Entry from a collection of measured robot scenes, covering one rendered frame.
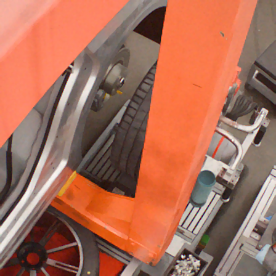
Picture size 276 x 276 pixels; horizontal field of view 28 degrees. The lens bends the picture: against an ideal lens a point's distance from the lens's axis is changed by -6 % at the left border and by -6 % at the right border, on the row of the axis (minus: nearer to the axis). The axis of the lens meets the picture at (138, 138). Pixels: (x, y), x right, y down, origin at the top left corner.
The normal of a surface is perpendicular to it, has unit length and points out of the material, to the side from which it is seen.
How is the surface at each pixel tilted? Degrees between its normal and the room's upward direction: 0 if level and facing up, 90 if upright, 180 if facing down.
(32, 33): 90
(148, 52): 0
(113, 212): 36
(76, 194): 0
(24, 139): 10
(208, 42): 90
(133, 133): 55
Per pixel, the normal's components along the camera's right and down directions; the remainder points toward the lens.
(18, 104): 0.85, 0.49
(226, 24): -0.52, 0.72
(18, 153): -0.33, 0.18
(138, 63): 0.07, -0.49
